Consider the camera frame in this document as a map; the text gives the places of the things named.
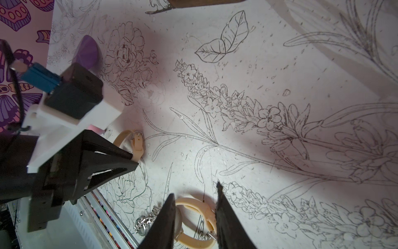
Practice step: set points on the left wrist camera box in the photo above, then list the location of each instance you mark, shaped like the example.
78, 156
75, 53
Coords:
71, 102

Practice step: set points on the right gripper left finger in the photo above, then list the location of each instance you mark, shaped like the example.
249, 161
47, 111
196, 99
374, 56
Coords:
161, 233

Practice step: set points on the wooden watch stand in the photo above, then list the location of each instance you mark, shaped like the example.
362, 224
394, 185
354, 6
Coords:
200, 3

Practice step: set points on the silver metal keychain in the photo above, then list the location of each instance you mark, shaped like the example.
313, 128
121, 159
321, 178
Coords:
143, 223

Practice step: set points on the purple pink toy shovel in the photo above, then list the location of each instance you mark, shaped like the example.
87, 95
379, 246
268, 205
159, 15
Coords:
87, 53

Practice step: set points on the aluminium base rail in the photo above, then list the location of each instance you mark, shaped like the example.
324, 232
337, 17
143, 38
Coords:
89, 224

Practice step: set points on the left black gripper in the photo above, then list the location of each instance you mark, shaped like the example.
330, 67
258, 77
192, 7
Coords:
64, 177

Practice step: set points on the beige watch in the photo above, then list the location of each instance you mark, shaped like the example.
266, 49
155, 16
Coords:
135, 140
196, 226

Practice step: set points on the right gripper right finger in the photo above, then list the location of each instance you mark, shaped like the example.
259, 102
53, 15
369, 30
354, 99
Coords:
230, 232

